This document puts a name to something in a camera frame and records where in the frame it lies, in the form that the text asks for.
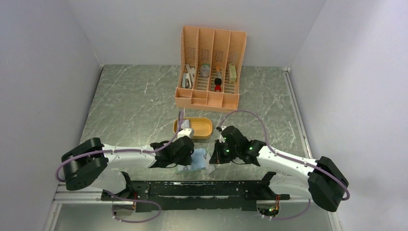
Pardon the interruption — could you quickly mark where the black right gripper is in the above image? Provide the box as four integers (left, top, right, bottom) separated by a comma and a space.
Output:
209, 139, 240, 164

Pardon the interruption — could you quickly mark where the mint green card holder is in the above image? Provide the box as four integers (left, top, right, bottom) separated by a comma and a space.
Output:
176, 148, 213, 174

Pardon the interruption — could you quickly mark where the silver credit card stack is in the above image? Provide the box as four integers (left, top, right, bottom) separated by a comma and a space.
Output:
181, 119, 191, 129

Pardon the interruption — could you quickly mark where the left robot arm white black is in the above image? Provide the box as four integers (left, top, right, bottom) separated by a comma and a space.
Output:
57, 136, 194, 200

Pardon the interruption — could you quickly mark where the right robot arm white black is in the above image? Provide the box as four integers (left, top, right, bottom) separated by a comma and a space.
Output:
210, 126, 349, 212

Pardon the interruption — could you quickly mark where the yellow oval tray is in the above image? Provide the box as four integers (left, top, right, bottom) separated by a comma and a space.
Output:
173, 117, 213, 140

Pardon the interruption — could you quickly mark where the grey stapler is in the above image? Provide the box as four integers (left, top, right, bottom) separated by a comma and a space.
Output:
179, 64, 196, 89

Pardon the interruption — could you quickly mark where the red black marker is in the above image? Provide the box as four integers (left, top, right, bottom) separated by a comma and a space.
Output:
214, 66, 222, 92

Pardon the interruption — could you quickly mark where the pale green eraser box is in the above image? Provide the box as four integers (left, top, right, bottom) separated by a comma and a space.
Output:
228, 63, 237, 84

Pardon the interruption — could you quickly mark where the clear tape roll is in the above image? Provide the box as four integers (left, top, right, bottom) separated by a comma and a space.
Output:
200, 64, 211, 78

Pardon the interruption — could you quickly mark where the orange desk file organizer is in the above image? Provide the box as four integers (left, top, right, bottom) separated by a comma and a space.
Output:
175, 26, 247, 112

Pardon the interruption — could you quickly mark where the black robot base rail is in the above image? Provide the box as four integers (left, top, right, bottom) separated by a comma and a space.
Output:
101, 180, 290, 212

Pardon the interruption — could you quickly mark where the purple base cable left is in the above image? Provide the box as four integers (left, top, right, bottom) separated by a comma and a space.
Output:
111, 199, 163, 223

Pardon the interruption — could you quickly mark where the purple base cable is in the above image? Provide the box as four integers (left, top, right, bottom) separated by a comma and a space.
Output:
111, 199, 163, 223
259, 199, 311, 221

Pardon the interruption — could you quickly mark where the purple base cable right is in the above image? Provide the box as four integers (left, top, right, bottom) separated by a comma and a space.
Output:
259, 199, 311, 221

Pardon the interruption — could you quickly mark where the aluminium table edge rail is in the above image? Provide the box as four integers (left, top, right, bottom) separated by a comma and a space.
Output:
282, 67, 334, 205

